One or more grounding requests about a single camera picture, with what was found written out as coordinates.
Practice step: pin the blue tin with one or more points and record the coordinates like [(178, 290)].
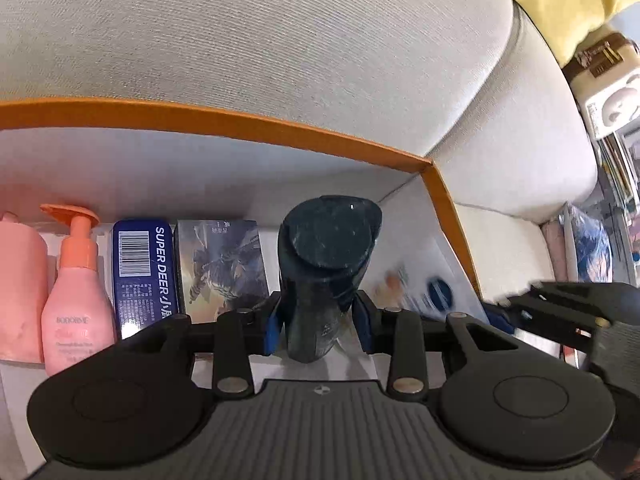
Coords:
[(145, 270)]

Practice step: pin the pink cylinder bottle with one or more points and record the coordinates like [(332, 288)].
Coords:
[(20, 285)]

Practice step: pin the dark green shampoo bottle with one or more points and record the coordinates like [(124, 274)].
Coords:
[(320, 260)]

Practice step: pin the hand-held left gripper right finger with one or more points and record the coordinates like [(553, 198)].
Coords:
[(362, 327)]

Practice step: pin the illustrated card box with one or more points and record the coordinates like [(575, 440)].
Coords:
[(220, 265)]

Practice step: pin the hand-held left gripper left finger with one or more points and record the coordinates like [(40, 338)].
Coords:
[(271, 330)]

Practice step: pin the cream bear suitcase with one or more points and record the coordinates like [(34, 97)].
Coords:
[(615, 100)]

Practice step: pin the orange cardboard box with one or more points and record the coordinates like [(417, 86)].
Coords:
[(200, 175)]

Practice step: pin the pink cushion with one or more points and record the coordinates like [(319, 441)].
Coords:
[(555, 250)]

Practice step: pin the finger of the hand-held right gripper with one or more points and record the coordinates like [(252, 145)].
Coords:
[(585, 296), (550, 325)]

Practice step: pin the pink pump bottle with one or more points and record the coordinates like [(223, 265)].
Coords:
[(75, 300)]

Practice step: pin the yellow pillow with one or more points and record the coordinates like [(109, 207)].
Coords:
[(560, 0)]

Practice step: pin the white lotion tube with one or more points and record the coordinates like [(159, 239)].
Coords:
[(430, 285)]

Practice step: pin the beige sofa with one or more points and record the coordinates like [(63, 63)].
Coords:
[(250, 35)]

